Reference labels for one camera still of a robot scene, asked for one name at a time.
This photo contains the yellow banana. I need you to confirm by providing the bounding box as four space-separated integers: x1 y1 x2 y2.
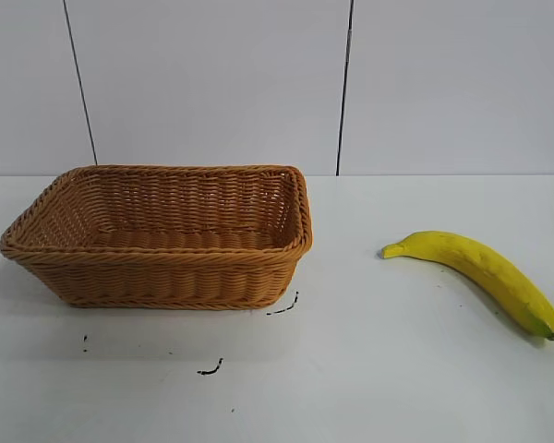
380 231 554 341

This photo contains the brown woven wicker basket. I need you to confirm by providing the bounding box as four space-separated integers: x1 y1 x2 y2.
0 163 315 309

